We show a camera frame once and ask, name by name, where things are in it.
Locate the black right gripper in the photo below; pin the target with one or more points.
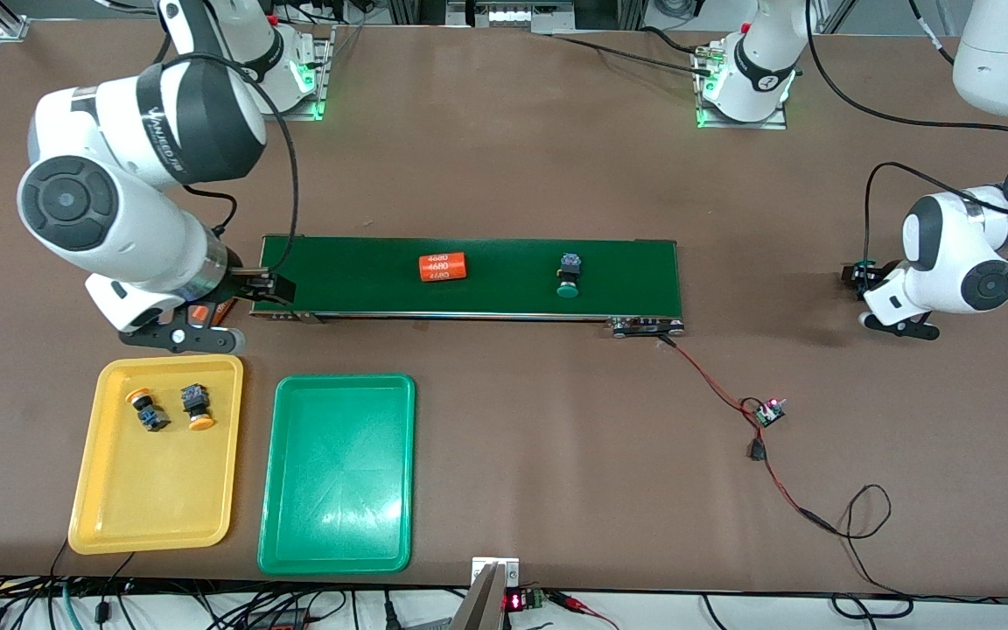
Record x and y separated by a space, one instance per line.
248 283

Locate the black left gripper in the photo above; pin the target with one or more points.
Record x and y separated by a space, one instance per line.
871 275

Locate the orange cylinder with white print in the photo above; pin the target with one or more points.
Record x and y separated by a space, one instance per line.
443 267
199 313

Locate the yellow push button switch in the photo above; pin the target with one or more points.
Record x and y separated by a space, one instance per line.
147 409
198 407

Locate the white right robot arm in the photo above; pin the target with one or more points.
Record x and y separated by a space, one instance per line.
119 227

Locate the small motor controller board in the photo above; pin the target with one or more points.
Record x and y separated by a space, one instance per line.
768 411

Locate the green plastic tray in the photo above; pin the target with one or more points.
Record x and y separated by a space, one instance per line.
338 472

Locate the yellow plastic tray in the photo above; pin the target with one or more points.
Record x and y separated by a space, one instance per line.
145 490

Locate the green conveyor belt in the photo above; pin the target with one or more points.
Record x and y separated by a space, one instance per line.
504 276

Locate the small red digit display module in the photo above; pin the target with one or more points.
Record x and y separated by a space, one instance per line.
517 601

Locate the red clip lead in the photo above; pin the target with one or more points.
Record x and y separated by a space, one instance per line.
574 602

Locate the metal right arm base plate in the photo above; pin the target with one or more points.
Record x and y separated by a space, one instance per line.
276 116

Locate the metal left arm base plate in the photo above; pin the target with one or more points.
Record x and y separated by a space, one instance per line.
745 125

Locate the silver metal rack frame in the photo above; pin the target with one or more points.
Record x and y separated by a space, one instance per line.
469 17

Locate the aluminium corner bracket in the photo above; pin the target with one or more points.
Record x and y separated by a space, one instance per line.
12 26

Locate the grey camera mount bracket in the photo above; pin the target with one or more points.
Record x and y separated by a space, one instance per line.
486 604

